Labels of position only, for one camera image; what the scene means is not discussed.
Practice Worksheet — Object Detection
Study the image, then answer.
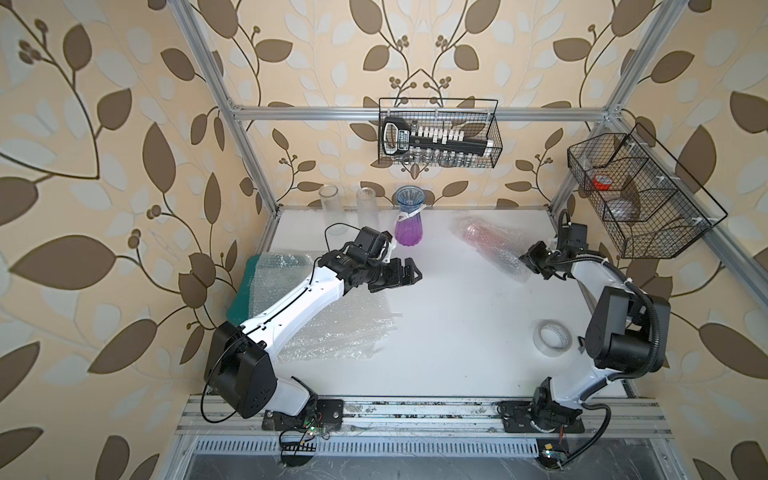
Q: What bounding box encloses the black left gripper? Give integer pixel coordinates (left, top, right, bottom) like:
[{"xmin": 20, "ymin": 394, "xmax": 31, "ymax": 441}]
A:
[{"xmin": 361, "ymin": 256, "xmax": 423, "ymax": 289}]

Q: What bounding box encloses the pink vase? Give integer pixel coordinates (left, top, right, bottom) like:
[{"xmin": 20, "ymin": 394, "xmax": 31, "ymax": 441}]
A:
[{"xmin": 451, "ymin": 216, "xmax": 532, "ymax": 284}]

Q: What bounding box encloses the purple vase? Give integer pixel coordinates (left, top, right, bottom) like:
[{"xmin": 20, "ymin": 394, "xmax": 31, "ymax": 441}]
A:
[{"xmin": 394, "ymin": 185, "xmax": 426, "ymax": 247}]

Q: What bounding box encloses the clear ribbed glass vase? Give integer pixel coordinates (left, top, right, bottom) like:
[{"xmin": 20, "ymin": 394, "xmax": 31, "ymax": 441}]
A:
[{"xmin": 356, "ymin": 187, "xmax": 380, "ymax": 230}]

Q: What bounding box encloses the clear bubble wrap sheet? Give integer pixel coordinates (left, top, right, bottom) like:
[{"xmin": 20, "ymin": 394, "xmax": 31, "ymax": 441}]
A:
[{"xmin": 246, "ymin": 252, "xmax": 314, "ymax": 319}]

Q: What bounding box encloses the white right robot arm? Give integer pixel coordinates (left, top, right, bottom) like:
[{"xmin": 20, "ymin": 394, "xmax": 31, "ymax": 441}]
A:
[{"xmin": 520, "ymin": 241, "xmax": 671, "ymax": 419}]

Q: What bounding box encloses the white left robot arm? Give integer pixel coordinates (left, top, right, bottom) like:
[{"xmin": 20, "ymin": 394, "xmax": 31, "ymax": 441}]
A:
[{"xmin": 204, "ymin": 250, "xmax": 423, "ymax": 419}]

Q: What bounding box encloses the white tape roll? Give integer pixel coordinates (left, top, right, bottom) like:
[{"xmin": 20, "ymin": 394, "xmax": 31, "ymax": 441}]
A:
[{"xmin": 532, "ymin": 320, "xmax": 573, "ymax": 358}]

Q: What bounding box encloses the red tape roll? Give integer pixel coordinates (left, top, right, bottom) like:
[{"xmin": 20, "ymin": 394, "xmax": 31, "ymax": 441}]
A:
[{"xmin": 591, "ymin": 174, "xmax": 614, "ymax": 191}]

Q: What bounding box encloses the black socket set holder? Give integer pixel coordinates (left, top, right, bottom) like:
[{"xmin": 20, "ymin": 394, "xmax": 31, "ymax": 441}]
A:
[{"xmin": 379, "ymin": 117, "xmax": 499, "ymax": 157}]

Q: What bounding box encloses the green tool case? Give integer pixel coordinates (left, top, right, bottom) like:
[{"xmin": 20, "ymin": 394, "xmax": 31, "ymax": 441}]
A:
[{"xmin": 226, "ymin": 255, "xmax": 261, "ymax": 325}]

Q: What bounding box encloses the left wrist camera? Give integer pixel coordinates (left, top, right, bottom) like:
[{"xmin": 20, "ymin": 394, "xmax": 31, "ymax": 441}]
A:
[{"xmin": 348, "ymin": 227, "xmax": 392, "ymax": 263}]

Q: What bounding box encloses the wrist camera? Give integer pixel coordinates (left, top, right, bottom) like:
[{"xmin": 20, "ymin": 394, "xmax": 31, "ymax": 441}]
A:
[
  {"xmin": 557, "ymin": 223, "xmax": 589, "ymax": 256},
  {"xmin": 348, "ymin": 227, "xmax": 392, "ymax": 263}
]

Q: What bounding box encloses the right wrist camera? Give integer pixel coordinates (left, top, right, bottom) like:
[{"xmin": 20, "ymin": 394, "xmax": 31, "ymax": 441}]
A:
[{"xmin": 557, "ymin": 223, "xmax": 589, "ymax": 256}]

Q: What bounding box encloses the right wire basket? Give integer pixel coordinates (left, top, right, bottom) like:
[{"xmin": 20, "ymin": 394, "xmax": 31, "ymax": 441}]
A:
[{"xmin": 567, "ymin": 122, "xmax": 728, "ymax": 260}]

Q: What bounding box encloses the wire basket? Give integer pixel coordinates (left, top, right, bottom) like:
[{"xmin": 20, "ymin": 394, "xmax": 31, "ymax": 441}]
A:
[
  {"xmin": 567, "ymin": 122, "xmax": 728, "ymax": 260},
  {"xmin": 378, "ymin": 96, "xmax": 503, "ymax": 169}
]

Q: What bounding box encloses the back wire basket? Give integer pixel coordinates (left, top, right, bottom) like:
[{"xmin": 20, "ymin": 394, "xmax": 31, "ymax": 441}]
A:
[{"xmin": 378, "ymin": 96, "xmax": 503, "ymax": 169}]

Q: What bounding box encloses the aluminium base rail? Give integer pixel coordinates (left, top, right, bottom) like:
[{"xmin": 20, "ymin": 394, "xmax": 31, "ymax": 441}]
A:
[{"xmin": 175, "ymin": 396, "xmax": 672, "ymax": 459}]

